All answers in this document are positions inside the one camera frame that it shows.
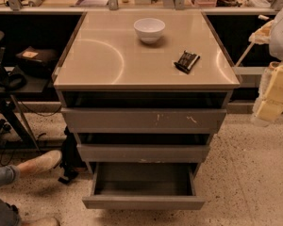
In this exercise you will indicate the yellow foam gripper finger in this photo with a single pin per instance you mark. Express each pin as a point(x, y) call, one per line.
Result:
point(262, 35)
point(269, 104)

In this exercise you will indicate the black chocolate rxbar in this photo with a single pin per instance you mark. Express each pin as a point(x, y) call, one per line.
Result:
point(186, 62)

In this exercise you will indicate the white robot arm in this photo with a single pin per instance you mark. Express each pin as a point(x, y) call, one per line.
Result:
point(276, 37)

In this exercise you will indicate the grey drawer cabinet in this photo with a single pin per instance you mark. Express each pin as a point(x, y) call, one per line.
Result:
point(107, 55)

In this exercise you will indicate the bottom grey drawer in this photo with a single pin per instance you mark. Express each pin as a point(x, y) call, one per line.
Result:
point(143, 186)

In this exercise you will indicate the grey drawer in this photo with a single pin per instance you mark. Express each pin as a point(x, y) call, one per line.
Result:
point(144, 148)
point(158, 112)
point(143, 186)

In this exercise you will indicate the middle grey drawer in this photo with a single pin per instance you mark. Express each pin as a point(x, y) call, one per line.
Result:
point(144, 148)

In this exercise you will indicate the top grey drawer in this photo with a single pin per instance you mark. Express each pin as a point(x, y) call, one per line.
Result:
point(158, 112)

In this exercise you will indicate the white ceramic bowl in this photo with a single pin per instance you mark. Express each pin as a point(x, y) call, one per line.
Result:
point(149, 30)

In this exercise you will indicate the black bag with label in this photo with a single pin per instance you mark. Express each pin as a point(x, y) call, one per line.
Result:
point(39, 63)

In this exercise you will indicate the black headphones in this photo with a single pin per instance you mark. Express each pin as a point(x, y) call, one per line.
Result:
point(11, 81)

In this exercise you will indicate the tan shoe lower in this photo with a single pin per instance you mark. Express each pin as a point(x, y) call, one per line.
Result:
point(42, 222)

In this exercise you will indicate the blue jeans leg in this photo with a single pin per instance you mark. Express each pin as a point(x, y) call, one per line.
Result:
point(8, 215)

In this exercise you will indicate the black stand frame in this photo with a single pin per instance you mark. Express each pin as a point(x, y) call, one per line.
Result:
point(16, 118)

